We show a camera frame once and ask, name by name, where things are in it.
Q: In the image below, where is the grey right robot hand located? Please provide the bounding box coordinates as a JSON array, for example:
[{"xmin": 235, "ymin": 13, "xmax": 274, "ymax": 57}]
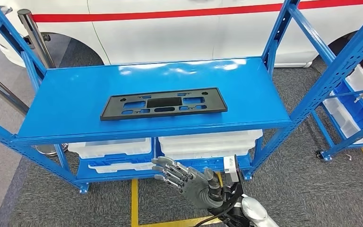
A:
[{"xmin": 151, "ymin": 157, "xmax": 223, "ymax": 202}]

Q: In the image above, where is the black plastic license plate bracket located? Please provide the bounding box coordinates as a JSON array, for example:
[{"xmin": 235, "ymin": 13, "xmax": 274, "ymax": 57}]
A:
[{"xmin": 100, "ymin": 87, "xmax": 228, "ymax": 122}]

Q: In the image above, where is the blue metal shelf rack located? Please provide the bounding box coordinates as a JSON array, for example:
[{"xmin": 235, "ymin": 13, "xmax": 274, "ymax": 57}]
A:
[{"xmin": 0, "ymin": 0, "xmax": 363, "ymax": 194}]

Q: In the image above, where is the blue wheeled shelf rack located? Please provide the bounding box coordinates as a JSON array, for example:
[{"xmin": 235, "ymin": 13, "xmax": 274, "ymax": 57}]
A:
[{"xmin": 311, "ymin": 53, "xmax": 363, "ymax": 162}]

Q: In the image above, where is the blue plastic bin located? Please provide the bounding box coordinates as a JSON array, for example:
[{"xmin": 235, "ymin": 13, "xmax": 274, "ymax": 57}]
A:
[
  {"xmin": 79, "ymin": 152, "xmax": 156, "ymax": 168},
  {"xmin": 333, "ymin": 80, "xmax": 363, "ymax": 130}
]

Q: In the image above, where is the white car with red stripe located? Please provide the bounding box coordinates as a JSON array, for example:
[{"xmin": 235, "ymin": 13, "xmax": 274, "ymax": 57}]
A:
[{"xmin": 0, "ymin": 0, "xmax": 363, "ymax": 68}]

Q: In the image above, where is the chrome metal bar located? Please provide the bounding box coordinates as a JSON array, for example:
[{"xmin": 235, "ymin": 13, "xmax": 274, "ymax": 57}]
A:
[{"xmin": 0, "ymin": 66, "xmax": 30, "ymax": 115}]

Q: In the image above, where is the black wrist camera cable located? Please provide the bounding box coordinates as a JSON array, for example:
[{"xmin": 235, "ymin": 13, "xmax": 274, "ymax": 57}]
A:
[{"xmin": 194, "ymin": 184, "xmax": 245, "ymax": 227}]

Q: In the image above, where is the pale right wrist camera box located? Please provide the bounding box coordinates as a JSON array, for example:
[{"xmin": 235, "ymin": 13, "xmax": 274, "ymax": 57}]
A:
[{"xmin": 223, "ymin": 155, "xmax": 242, "ymax": 184}]

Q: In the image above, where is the chrome stanchion post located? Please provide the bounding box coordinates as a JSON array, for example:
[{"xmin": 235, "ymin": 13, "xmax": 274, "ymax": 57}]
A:
[{"xmin": 17, "ymin": 9, "xmax": 69, "ymax": 157}]

